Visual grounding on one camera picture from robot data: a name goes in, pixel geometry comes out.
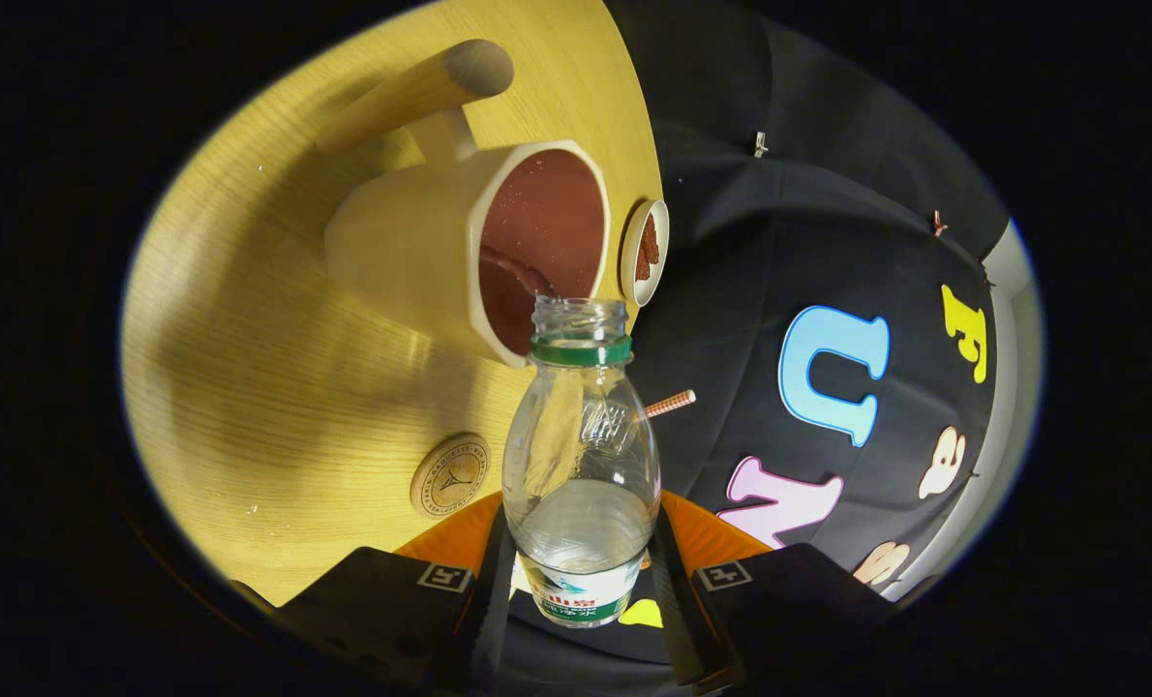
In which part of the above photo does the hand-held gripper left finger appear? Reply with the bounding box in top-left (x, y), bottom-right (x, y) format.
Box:
top-left (276, 491), bottom-right (519, 694)

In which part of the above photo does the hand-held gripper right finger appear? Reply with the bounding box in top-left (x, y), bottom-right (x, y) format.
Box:
top-left (650, 489), bottom-right (896, 694)

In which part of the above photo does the round cork coaster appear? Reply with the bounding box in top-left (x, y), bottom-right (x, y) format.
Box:
top-left (409, 432), bottom-right (491, 519)

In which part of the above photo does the clear plastic bottle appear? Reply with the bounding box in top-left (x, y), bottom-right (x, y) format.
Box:
top-left (502, 296), bottom-right (662, 628)

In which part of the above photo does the cream cup with wooden handle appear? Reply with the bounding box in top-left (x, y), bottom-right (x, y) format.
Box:
top-left (317, 39), bottom-right (614, 369)

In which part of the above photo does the wooden table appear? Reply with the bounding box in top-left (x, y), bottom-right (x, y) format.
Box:
top-left (119, 0), bottom-right (669, 609)

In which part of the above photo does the round white plate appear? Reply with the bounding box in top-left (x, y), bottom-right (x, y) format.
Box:
top-left (619, 198), bottom-right (671, 308)

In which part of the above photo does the brown sausage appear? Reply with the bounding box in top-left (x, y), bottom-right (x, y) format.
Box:
top-left (636, 215), bottom-right (661, 284)

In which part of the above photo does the black backdrop cloth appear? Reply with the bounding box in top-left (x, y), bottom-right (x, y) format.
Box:
top-left (499, 0), bottom-right (1015, 679)

